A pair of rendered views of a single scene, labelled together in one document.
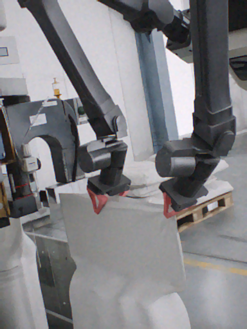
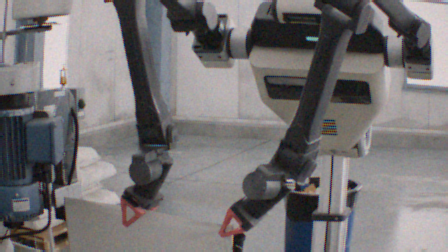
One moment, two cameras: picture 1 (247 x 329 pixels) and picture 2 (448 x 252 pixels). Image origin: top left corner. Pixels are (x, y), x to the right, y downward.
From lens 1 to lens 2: 0.67 m
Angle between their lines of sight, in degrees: 27
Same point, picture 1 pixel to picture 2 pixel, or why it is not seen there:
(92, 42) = not seen: outside the picture
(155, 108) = not seen: hidden behind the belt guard
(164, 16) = (211, 22)
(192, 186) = (265, 208)
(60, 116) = (65, 109)
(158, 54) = not seen: hidden behind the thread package
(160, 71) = (37, 37)
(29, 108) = (45, 97)
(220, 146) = (306, 173)
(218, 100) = (314, 132)
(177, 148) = (272, 172)
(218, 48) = (329, 90)
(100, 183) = (138, 195)
